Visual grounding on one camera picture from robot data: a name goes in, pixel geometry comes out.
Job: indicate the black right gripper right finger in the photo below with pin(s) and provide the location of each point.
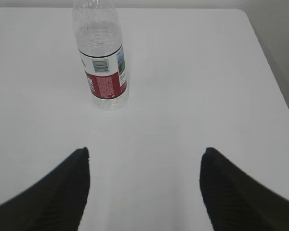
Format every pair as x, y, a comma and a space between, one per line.
235, 201

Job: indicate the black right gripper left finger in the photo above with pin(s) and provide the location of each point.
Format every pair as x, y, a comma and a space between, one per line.
54, 203

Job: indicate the clear Nongfu Spring water bottle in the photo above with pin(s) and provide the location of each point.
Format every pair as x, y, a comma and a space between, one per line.
99, 41

